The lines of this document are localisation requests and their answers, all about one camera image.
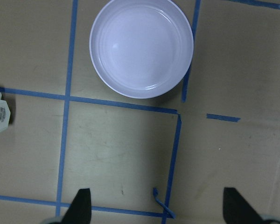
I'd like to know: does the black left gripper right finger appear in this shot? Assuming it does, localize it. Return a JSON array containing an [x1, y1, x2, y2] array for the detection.
[[223, 187, 267, 224]]

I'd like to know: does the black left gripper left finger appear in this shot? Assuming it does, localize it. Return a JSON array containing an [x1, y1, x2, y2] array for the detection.
[[61, 188, 91, 224]]

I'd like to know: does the lavender round plate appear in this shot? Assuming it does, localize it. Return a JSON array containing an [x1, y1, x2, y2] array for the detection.
[[89, 0, 194, 99]]

